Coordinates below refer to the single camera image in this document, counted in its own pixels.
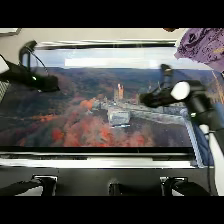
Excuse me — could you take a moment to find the black cable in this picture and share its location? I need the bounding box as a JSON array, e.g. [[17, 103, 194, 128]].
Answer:
[[205, 129, 215, 196]]

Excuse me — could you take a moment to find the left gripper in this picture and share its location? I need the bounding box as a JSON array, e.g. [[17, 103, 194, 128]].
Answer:
[[30, 75, 61, 94]]

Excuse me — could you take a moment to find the purple patterned garment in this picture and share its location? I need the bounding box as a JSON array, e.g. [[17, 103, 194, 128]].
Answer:
[[174, 27, 224, 73]]

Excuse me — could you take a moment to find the silver frame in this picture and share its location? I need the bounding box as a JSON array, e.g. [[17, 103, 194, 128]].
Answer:
[[0, 108, 205, 197]]

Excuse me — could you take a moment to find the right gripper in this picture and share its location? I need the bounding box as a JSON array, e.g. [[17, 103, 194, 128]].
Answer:
[[139, 87, 174, 109]]

